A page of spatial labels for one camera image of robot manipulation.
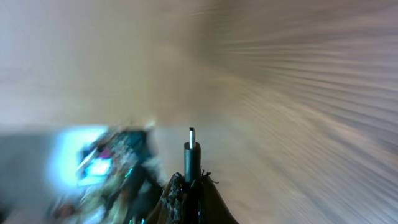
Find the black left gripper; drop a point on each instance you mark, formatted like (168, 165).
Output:
(119, 180)

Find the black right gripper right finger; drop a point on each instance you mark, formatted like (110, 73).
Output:
(213, 207)

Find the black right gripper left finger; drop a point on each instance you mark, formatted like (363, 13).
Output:
(170, 207)

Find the blue Galaxy smartphone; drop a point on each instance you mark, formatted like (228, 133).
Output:
(65, 156)

